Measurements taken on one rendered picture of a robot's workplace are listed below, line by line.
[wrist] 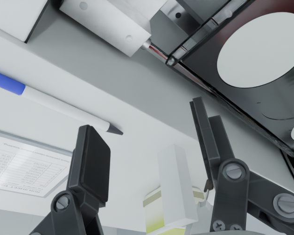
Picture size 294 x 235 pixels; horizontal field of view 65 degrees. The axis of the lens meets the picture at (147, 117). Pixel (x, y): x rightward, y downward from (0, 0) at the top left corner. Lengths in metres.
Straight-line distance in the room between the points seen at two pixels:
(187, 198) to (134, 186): 0.14
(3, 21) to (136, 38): 0.11
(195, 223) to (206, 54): 0.18
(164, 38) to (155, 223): 0.27
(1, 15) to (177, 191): 0.21
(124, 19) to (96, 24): 0.03
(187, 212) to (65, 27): 0.21
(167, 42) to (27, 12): 0.22
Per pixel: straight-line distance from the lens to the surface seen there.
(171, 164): 0.27
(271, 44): 0.30
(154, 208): 0.38
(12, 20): 0.19
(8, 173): 0.35
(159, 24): 0.34
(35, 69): 0.20
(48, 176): 0.35
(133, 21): 0.23
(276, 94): 0.36
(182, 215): 0.25
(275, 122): 0.42
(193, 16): 0.31
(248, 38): 0.28
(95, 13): 0.23
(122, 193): 0.40
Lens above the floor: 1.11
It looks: 39 degrees down
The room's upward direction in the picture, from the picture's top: 175 degrees clockwise
